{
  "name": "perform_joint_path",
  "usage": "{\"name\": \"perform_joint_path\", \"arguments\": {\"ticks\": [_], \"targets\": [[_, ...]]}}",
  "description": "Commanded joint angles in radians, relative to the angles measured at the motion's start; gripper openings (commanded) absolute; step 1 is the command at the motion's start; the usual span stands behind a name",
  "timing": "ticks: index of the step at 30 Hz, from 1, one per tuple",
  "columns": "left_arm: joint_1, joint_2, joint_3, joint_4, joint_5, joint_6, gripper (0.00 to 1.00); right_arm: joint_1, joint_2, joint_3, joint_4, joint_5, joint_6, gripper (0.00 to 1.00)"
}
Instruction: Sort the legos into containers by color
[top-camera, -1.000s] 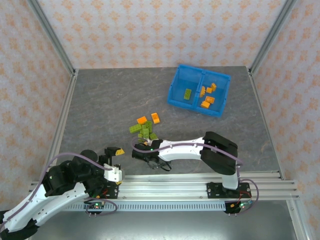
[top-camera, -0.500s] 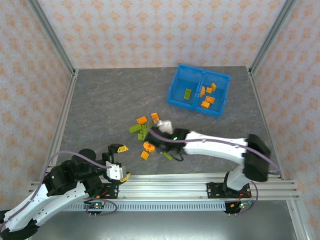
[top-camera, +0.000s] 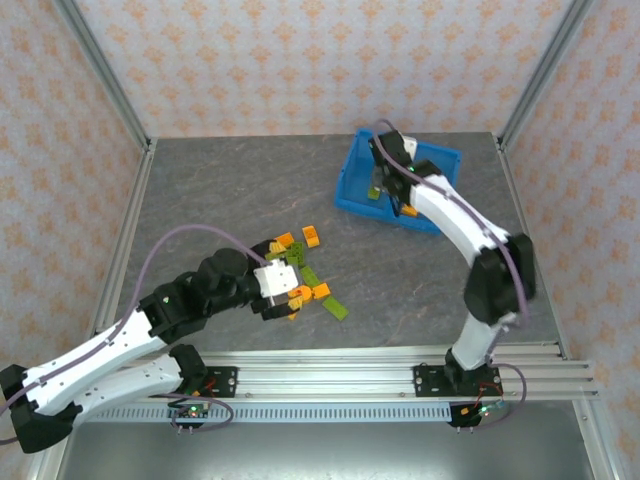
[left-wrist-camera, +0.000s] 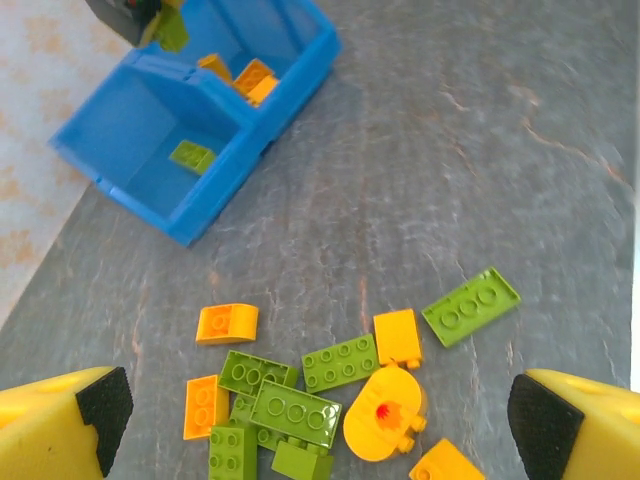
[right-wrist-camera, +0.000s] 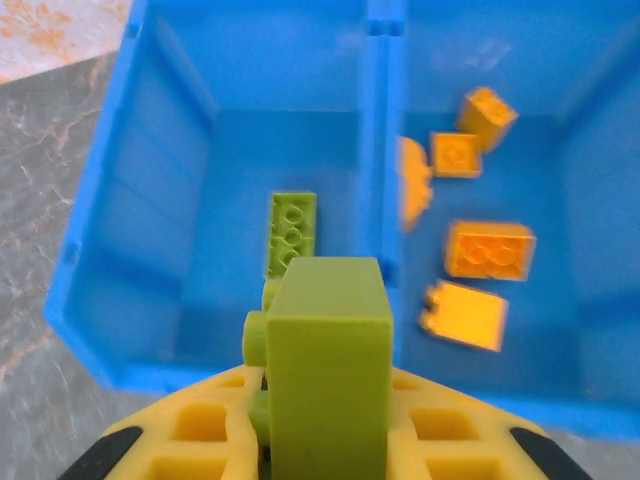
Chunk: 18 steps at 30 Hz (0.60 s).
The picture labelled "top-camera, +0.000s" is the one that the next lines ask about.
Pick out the small circuit board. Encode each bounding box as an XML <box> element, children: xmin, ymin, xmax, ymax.
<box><xmin>167</xmin><ymin>405</ymin><xmax>211</xmax><ymax>424</ymax></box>
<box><xmin>469</xmin><ymin>399</ymin><xmax>506</xmax><ymax>419</ymax></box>

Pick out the grey metal shelf panel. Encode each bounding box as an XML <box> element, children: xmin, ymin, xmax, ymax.
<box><xmin>54</xmin><ymin>422</ymin><xmax>596</xmax><ymax>480</ymax></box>

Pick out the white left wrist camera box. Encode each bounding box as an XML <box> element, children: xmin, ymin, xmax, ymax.
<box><xmin>253</xmin><ymin>262</ymin><xmax>301</xmax><ymax>301</ymax></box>

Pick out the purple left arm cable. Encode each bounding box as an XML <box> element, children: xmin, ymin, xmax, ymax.
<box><xmin>0</xmin><ymin>224</ymin><xmax>271</xmax><ymax>446</ymax></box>

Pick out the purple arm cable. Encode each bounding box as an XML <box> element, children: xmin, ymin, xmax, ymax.
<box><xmin>0</xmin><ymin>224</ymin><xmax>271</xmax><ymax>446</ymax></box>
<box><xmin>372</xmin><ymin>118</ymin><xmax>531</xmax><ymax>431</ymax></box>

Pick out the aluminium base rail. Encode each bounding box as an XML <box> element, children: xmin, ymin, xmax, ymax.
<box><xmin>52</xmin><ymin>349</ymin><xmax>600</xmax><ymax>401</ymax></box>

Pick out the aluminium table side rail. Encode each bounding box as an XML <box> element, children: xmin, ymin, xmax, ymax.
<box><xmin>493</xmin><ymin>133</ymin><xmax>571</xmax><ymax>359</ymax></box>
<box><xmin>88</xmin><ymin>149</ymin><xmax>157</xmax><ymax>337</ymax></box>

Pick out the slotted grey cable duct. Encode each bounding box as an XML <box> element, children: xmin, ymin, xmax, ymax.
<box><xmin>74</xmin><ymin>404</ymin><xmax>454</xmax><ymax>424</ymax></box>

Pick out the red and black power wire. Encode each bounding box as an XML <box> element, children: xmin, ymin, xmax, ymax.
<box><xmin>167</xmin><ymin>382</ymin><xmax>217</xmax><ymax>407</ymax></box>
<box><xmin>462</xmin><ymin>382</ymin><xmax>505</xmax><ymax>416</ymax></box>

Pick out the aluminium frame post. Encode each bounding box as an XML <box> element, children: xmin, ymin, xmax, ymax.
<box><xmin>497</xmin><ymin>0</ymin><xmax>596</xmax><ymax>149</ymax></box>
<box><xmin>52</xmin><ymin>0</ymin><xmax>154</xmax><ymax>151</ymax></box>

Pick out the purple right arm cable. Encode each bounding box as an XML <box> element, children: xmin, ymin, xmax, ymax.
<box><xmin>372</xmin><ymin>118</ymin><xmax>531</xmax><ymax>431</ymax></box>

